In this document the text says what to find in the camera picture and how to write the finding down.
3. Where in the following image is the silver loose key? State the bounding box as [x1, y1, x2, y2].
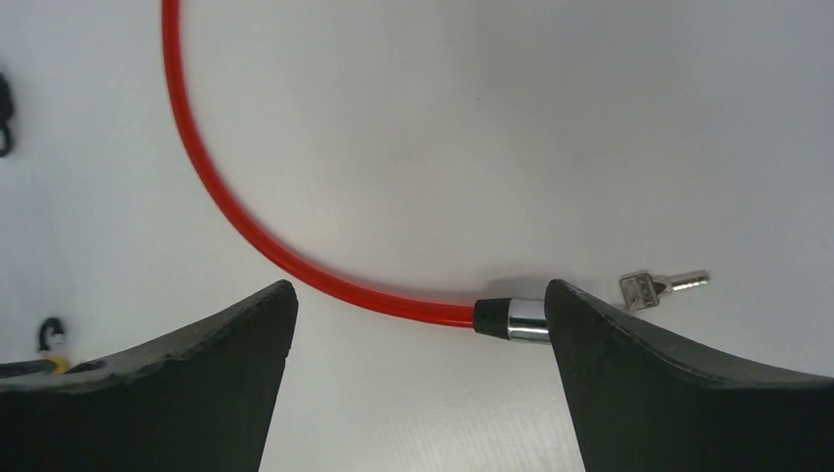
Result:
[620, 270, 711, 313]

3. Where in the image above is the yellow padlock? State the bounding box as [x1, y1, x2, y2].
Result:
[1, 317, 105, 379]

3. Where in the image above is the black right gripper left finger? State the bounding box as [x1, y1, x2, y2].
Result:
[1, 280, 299, 471]

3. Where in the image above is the black padlock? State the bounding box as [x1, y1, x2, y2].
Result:
[0, 75, 15, 158]

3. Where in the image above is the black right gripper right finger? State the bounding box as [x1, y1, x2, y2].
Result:
[545, 279, 833, 471]

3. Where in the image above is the red cable lock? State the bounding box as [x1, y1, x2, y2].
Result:
[160, 1, 550, 343]

